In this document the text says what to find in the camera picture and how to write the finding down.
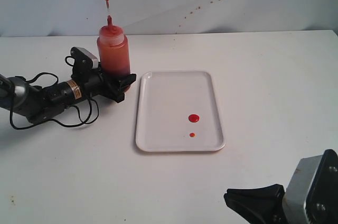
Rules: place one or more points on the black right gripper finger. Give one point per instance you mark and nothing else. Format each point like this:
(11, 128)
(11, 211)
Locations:
(257, 206)

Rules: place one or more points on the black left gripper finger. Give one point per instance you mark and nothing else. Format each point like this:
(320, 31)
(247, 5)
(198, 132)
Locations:
(122, 84)

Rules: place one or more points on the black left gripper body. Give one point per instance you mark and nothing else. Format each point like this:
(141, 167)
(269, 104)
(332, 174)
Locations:
(93, 82)

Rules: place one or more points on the red sauce squeeze bottle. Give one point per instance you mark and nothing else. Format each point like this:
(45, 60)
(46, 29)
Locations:
(113, 48)

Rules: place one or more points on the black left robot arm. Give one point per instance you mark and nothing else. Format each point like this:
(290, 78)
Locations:
(41, 104)

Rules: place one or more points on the red sauce drops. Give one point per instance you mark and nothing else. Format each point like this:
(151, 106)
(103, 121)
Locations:
(193, 118)

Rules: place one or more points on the white rectangular plastic tray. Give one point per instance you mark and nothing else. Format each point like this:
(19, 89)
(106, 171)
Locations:
(166, 99)

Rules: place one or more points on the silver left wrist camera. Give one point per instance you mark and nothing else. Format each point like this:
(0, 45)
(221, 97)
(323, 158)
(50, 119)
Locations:
(83, 60)

